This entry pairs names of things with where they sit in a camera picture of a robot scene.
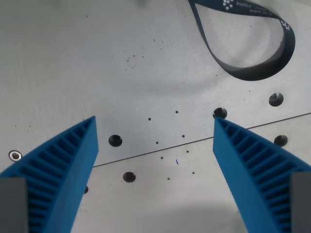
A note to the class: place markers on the silver hex socket screw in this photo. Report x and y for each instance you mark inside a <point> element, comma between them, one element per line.
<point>15,155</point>

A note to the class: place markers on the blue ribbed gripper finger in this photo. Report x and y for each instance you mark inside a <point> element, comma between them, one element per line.
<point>245,167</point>
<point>60,170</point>

